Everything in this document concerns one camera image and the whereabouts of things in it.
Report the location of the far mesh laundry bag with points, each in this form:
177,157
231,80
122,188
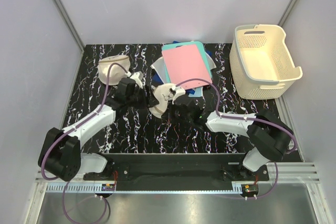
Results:
113,68

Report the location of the pink plastic board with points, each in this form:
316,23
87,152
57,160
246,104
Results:
183,65

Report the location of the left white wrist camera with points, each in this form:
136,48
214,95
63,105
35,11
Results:
137,77

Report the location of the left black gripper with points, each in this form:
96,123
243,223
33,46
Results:
150,99

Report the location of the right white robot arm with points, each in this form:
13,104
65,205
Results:
270,137

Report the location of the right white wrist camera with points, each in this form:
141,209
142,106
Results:
176,92

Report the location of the white slotted cable duct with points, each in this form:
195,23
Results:
102,188

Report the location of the teal plastic board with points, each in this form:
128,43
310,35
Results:
204,51

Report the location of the left aluminium frame post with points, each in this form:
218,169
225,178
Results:
69,24

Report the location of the dark blue board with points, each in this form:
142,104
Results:
157,78

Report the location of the mesh laundry bag with glasses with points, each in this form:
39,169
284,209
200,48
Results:
163,94

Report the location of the light blue board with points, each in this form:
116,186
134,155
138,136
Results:
195,92

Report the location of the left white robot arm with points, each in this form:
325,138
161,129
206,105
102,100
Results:
61,155

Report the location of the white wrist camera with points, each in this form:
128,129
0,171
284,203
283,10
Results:
137,77
176,92

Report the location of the cream plastic laundry basket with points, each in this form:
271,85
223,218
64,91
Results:
261,65

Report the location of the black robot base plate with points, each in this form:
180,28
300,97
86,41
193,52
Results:
199,182

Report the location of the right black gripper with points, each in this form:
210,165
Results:
171,118

